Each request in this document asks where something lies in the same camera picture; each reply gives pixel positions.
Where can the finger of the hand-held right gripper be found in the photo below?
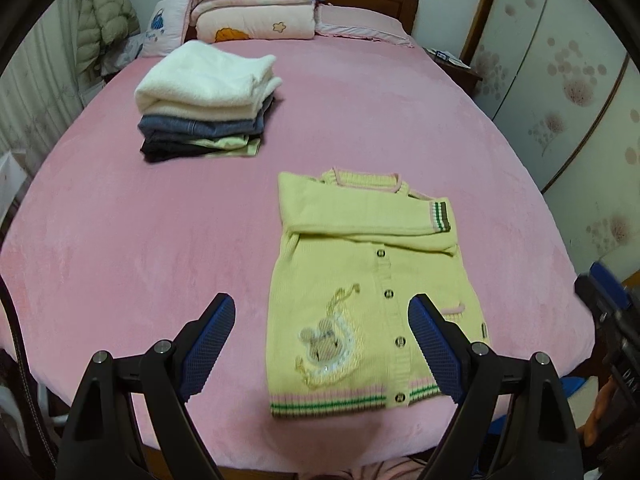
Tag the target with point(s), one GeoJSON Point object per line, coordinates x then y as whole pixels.
{"type": "Point", "coordinates": [605, 282]}

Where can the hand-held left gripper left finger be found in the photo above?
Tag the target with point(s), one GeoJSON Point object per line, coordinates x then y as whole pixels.
{"type": "Point", "coordinates": [212, 342]}

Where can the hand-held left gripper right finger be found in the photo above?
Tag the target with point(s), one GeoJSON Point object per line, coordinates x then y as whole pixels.
{"type": "Point", "coordinates": [434, 345]}

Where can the yellow knit cardigan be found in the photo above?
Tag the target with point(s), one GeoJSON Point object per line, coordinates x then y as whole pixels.
{"type": "Point", "coordinates": [330, 260]}

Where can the person's right hand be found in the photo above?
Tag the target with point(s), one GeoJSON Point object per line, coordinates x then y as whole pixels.
{"type": "Point", "coordinates": [597, 412]}

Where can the pale green folded garment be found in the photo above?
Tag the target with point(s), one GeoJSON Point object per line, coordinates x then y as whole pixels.
{"type": "Point", "coordinates": [230, 145]}

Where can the black folded garment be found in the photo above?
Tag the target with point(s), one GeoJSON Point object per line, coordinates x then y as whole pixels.
{"type": "Point", "coordinates": [165, 150]}

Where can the floral wardrobe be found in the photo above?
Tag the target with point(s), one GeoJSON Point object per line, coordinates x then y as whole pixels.
{"type": "Point", "coordinates": [550, 85]}

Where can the blue folded denim garment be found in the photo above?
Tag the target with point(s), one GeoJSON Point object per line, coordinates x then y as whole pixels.
{"type": "Point", "coordinates": [200, 127]}

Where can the dark wooden nightstand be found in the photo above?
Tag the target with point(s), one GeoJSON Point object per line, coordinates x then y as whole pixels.
{"type": "Point", "coordinates": [465, 79]}

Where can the white box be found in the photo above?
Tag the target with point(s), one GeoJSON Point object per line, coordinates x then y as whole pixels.
{"type": "Point", "coordinates": [10, 185]}

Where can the white folded fleece garment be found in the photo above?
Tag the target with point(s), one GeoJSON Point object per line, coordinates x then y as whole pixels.
{"type": "Point", "coordinates": [200, 75]}

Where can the papers on nightstand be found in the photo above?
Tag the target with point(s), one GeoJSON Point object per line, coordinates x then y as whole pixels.
{"type": "Point", "coordinates": [447, 57]}

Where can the grey cloth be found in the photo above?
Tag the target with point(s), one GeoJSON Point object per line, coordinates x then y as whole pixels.
{"type": "Point", "coordinates": [122, 55]}

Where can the white curtain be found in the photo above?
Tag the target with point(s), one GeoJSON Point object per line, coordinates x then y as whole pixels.
{"type": "Point", "coordinates": [40, 90]}

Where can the white pillow blue print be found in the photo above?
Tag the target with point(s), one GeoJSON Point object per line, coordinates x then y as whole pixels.
{"type": "Point", "coordinates": [167, 25]}

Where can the flat pink pillow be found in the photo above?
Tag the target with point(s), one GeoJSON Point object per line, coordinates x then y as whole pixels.
{"type": "Point", "coordinates": [360, 22]}

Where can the pale green puffer jacket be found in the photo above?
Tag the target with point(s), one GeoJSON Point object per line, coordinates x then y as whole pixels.
{"type": "Point", "coordinates": [100, 20]}

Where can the pink folded blanket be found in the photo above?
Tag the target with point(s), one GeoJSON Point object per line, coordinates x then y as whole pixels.
{"type": "Point", "coordinates": [250, 2]}

